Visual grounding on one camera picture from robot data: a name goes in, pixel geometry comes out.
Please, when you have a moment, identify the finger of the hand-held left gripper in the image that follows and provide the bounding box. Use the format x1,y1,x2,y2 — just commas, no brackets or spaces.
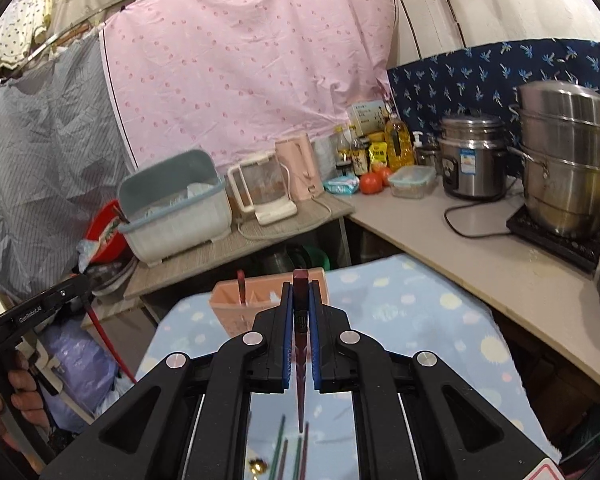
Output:
40,273,92,312

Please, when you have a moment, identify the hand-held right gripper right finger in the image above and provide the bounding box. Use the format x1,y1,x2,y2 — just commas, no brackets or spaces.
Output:
307,284,552,480

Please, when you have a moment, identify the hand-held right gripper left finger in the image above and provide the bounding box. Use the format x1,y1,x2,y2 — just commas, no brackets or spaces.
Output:
42,282,295,480

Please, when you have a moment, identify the dark red patterned chopstick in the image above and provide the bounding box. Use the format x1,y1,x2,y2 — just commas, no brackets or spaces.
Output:
291,269,310,434

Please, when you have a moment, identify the pink plastic utensil holder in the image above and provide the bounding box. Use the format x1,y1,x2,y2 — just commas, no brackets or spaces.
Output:
209,267,327,341

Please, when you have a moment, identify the person's left hand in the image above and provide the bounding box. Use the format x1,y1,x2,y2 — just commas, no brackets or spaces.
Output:
0,350,37,461

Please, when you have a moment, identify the red plastic basin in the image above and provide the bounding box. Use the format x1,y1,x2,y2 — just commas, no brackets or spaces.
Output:
85,200,131,265

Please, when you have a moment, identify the red rod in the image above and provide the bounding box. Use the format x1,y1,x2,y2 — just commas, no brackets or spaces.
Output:
81,299,139,384

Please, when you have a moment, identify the purple plastic bag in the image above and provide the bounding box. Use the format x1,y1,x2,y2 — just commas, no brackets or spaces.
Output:
40,327,122,432

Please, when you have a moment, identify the green plastic basin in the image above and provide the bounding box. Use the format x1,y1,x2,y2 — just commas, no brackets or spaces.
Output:
280,245,331,272

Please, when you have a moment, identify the blue printed blanket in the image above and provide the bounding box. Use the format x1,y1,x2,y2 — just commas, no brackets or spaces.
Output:
135,254,561,467

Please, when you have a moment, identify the grey striped sheet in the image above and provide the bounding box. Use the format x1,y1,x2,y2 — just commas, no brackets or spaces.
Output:
0,35,137,307

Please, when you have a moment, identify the light blue dish bin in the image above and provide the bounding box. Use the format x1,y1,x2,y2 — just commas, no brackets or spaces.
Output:
117,149,233,267

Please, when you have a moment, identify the white glass kettle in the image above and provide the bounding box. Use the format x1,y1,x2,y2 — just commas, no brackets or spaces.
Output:
226,151,299,226

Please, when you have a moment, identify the blue wet wipes pack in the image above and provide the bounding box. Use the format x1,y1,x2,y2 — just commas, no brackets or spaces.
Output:
324,175,361,196

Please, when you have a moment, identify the beige countertop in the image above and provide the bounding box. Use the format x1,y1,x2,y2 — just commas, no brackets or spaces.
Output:
347,175,600,404

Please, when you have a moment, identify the pink electric kettle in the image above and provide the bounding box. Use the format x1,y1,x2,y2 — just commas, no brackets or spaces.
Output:
275,133,325,202

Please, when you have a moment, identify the clear plastic food container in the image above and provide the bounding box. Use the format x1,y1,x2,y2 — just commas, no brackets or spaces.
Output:
389,165,437,200

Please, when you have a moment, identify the clear vinegar bottle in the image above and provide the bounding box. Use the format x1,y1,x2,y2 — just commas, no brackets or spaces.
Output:
335,126,354,169

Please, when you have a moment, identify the yellow cooking oil bottle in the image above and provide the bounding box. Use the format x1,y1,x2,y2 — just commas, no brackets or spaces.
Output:
384,114,415,171

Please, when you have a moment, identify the small steel pot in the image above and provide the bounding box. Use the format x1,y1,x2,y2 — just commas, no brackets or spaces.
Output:
416,144,442,174

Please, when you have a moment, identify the pale cardboard box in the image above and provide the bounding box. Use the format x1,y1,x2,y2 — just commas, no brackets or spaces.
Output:
350,101,386,136

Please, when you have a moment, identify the steel rice cooker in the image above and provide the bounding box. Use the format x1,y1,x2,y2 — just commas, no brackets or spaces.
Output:
439,114,509,200

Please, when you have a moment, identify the black induction cooker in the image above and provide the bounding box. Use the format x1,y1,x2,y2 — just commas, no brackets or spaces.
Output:
506,207,600,275

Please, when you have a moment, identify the white dotted hanging garment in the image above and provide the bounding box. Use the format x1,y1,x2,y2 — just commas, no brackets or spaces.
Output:
0,0,56,79

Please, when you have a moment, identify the pink dotted sheet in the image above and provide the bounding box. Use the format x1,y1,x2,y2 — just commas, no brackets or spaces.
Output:
100,0,399,172

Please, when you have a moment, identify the navy leaf-print cloth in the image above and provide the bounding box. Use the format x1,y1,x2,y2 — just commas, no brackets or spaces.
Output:
386,39,600,142

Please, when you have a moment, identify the steel steamer pot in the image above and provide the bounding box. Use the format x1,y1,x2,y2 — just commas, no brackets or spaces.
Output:
509,80,600,240

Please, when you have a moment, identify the black power cord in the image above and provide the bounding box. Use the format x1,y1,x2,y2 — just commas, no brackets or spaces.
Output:
444,175,519,239

